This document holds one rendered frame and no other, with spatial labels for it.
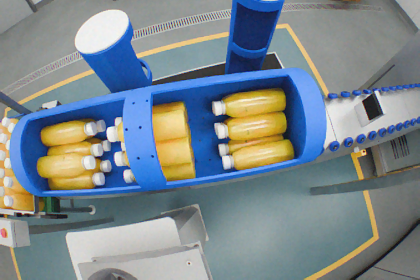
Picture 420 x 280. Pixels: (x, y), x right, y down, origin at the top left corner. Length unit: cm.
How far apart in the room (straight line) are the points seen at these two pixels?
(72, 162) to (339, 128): 95
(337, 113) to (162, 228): 78
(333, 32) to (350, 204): 203
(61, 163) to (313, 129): 67
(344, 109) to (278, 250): 122
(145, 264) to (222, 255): 129
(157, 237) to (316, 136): 44
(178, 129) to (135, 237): 28
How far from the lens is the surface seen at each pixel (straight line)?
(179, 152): 50
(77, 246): 62
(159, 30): 241
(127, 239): 54
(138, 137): 45
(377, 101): 91
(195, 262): 43
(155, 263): 45
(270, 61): 195
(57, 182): 72
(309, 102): 50
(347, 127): 95
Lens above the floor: 164
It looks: 70 degrees down
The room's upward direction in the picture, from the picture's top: straight up
